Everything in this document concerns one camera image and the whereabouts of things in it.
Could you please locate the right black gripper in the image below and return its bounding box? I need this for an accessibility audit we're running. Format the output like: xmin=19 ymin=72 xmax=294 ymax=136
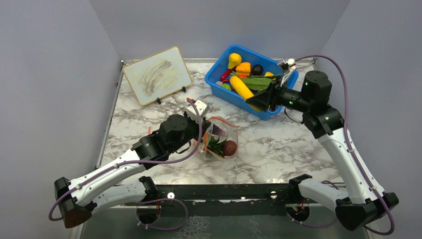
xmin=247 ymin=76 xmax=312 ymax=113

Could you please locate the clear orange zip bag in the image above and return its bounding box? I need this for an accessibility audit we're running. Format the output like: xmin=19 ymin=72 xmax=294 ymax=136
xmin=198 ymin=117 xmax=239 ymax=160

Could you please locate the orange toy bell pepper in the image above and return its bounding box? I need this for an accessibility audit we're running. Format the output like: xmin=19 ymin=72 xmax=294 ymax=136
xmin=235 ymin=62 xmax=251 ymax=77

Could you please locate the dark purple passion fruit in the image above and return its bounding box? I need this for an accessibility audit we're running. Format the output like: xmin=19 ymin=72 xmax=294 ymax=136
xmin=222 ymin=140 xmax=238 ymax=156

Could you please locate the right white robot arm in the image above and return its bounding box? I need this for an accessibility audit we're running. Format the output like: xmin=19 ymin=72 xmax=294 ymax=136
xmin=247 ymin=71 xmax=399 ymax=231

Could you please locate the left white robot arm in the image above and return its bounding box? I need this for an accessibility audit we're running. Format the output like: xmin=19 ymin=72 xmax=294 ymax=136
xmin=54 ymin=112 xmax=211 ymax=229

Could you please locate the green leafy vegetable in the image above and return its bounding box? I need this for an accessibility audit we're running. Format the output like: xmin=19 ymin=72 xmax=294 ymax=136
xmin=239 ymin=75 xmax=283 ymax=92

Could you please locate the dark round plum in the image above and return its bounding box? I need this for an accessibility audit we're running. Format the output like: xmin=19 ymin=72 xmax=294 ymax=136
xmin=251 ymin=64 xmax=264 ymax=76

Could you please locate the blue plastic bin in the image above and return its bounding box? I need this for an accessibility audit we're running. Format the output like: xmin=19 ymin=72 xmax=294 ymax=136
xmin=205 ymin=44 xmax=283 ymax=120

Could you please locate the green toy lime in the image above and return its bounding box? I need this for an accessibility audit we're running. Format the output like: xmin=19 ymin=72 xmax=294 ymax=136
xmin=222 ymin=84 xmax=231 ymax=91

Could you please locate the red toy chili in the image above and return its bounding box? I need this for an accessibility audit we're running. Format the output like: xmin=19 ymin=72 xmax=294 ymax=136
xmin=220 ymin=67 xmax=236 ymax=83

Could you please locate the white drawing board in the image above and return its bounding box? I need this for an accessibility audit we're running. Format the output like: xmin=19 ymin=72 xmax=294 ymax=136
xmin=122 ymin=46 xmax=193 ymax=106

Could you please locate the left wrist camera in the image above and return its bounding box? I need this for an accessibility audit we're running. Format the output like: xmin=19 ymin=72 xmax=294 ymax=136
xmin=185 ymin=100 xmax=210 ymax=120

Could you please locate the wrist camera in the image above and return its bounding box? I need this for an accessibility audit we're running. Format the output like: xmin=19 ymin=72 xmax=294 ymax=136
xmin=277 ymin=58 xmax=296 ymax=86
xmin=185 ymin=100 xmax=210 ymax=120

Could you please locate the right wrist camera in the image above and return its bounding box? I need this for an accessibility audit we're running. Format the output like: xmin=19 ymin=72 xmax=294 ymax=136
xmin=277 ymin=58 xmax=296 ymax=86

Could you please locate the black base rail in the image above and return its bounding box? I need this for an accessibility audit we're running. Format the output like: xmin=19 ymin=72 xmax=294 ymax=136
xmin=129 ymin=183 xmax=312 ymax=221

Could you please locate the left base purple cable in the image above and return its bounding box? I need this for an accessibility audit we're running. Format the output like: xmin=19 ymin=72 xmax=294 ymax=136
xmin=135 ymin=195 xmax=189 ymax=232

